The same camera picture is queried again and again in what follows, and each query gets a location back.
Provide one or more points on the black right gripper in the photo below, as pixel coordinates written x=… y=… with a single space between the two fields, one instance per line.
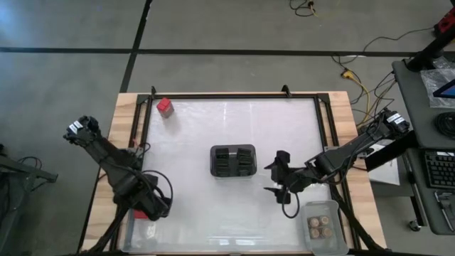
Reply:
x=293 y=179

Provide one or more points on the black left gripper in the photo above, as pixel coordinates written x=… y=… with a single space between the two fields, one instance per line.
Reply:
x=156 y=208

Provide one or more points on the red patterned spice tin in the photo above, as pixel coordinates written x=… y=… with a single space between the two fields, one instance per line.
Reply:
x=164 y=104
x=139 y=214

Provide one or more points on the green black pepper spice tin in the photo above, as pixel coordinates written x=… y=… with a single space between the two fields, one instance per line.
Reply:
x=244 y=152
x=222 y=152
x=222 y=162
x=244 y=162
x=244 y=171

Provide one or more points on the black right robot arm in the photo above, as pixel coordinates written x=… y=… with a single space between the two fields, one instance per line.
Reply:
x=341 y=154

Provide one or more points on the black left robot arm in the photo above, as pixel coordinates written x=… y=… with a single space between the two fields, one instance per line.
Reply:
x=110 y=156

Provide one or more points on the clear plastic bin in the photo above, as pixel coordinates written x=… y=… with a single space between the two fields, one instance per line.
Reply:
x=142 y=234

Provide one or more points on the light grey plastic bin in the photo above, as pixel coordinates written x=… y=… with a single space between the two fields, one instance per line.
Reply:
x=320 y=208

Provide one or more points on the dark grey translucent bin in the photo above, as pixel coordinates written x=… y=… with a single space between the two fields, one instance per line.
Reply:
x=232 y=160

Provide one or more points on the white paper sheet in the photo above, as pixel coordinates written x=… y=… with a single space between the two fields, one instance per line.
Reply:
x=385 y=176

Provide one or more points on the black caster wheel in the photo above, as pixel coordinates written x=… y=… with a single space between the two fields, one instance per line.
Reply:
x=414 y=225

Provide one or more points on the black metal stand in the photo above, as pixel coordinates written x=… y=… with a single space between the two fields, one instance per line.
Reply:
x=21 y=167

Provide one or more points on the grey desk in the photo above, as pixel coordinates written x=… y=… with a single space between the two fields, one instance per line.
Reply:
x=419 y=124

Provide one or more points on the black keyboard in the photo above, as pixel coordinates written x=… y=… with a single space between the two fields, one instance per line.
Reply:
x=440 y=169

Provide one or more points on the clear plastic bag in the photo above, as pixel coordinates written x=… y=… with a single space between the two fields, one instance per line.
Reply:
x=432 y=80

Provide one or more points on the blue screen tablet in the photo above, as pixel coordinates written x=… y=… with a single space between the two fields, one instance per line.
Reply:
x=447 y=90

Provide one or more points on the black stand pole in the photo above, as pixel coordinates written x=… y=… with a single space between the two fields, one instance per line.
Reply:
x=426 y=53

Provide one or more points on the red and black device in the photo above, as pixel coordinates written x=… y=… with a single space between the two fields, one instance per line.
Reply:
x=448 y=21

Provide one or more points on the black metal table frame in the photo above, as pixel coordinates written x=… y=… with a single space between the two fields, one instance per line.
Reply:
x=256 y=96

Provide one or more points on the black frame clamp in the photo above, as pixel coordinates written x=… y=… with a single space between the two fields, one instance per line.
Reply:
x=286 y=91
x=153 y=91

